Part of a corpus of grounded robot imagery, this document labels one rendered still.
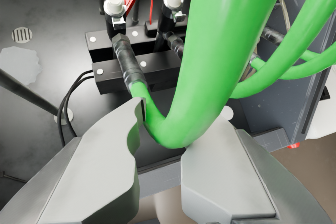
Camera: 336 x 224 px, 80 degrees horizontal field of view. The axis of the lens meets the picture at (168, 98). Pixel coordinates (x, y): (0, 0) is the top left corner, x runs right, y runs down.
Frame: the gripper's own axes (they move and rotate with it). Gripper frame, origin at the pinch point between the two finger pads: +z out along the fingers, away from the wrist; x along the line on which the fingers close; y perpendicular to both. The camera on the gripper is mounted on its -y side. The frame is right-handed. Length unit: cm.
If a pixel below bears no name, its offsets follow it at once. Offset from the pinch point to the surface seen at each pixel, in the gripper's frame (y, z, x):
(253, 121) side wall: 26.2, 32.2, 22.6
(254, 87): 0.8, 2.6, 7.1
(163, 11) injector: -3.2, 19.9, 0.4
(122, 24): -2.4, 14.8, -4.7
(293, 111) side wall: 17.1, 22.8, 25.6
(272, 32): 1.0, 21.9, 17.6
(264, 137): 22.3, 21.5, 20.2
